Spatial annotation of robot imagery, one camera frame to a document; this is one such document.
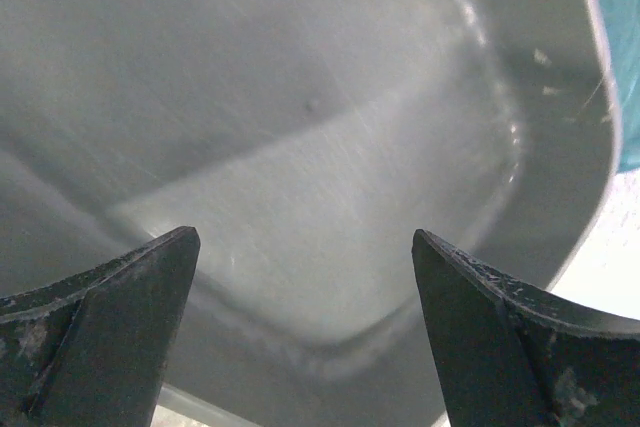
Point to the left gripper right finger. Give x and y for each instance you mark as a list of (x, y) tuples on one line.
[(508, 353)]

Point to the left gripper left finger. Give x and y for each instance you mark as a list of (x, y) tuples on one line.
[(92, 349)]

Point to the dark grey container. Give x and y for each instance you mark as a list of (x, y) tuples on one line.
[(306, 141)]

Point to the teal transparent container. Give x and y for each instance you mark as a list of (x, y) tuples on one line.
[(621, 18)]

